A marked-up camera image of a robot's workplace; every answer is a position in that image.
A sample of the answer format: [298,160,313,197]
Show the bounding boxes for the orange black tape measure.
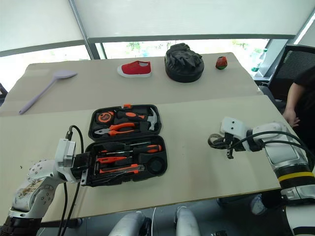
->
[96,111,115,125]

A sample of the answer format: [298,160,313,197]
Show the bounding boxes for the orange voltage tester pen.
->
[96,156,131,165]

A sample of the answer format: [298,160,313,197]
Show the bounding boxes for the claw hammer orange black handle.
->
[116,108,161,131]

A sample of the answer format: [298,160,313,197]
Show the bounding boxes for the white roller blind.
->
[0,0,86,52]
[73,0,315,40]

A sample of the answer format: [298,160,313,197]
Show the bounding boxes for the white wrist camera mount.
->
[54,138,76,168]
[220,116,248,139]

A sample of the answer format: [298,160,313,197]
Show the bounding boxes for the black boxing focus pad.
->
[164,42,205,83]

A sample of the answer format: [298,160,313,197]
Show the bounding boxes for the orange handled pliers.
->
[94,122,137,137]

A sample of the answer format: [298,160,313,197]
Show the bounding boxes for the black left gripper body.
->
[72,151,91,186]

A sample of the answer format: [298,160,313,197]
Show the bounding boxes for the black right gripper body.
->
[222,132,238,160]

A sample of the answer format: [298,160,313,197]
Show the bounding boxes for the red and green toy fruit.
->
[215,56,228,71]

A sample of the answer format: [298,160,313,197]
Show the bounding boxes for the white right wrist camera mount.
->
[220,116,248,139]

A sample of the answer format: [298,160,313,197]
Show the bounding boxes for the person in black shirt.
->
[283,65,315,148]

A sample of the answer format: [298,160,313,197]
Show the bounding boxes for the orange black handled screwdriver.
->
[105,144,163,155]

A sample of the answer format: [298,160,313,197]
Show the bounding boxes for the black mesh office chair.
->
[267,45,315,100]

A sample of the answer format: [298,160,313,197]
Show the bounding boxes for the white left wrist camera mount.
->
[54,138,76,168]

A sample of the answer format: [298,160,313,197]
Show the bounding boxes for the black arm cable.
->
[57,125,86,236]
[230,131,310,170]

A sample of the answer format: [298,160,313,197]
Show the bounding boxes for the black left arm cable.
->
[57,125,86,236]

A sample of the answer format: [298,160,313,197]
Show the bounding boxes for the black plastic tool case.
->
[81,104,169,187]

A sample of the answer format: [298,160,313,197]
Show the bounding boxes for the bystander bare hand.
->
[283,109,301,127]

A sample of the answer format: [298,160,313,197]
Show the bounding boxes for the silver rounded robot leg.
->
[175,206,200,236]
[107,211,151,236]

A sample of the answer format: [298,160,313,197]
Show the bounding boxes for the dark electrical tape roll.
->
[208,133,224,149]

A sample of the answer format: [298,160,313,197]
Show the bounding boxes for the red canvas slip-on shoe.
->
[117,60,153,79]

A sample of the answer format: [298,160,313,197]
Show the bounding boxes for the white sneaker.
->
[250,193,268,216]

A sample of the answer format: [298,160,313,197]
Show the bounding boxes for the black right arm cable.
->
[230,131,310,170]

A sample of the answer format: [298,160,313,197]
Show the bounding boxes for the lavender plastic spoon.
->
[19,70,78,115]

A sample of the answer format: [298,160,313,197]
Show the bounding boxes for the grey window frame post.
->
[68,0,107,60]

